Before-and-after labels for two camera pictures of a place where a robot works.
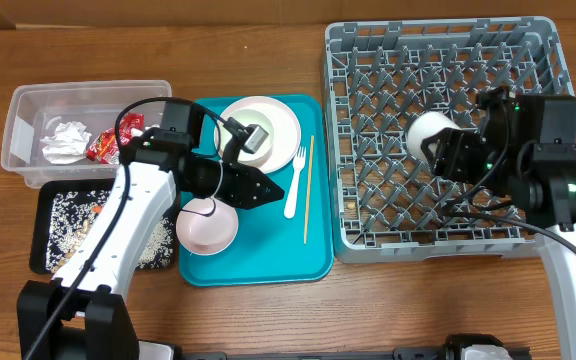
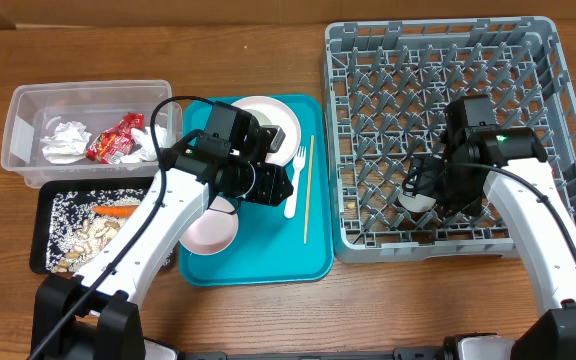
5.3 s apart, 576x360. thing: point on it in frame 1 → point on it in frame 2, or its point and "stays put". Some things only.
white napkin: x=68 y=144 stays put
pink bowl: x=206 y=226 stays put
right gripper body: x=513 y=157 → x=458 y=189
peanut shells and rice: x=72 y=216 stays put
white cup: x=423 y=127 → x=419 y=203
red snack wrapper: x=102 y=146 stays put
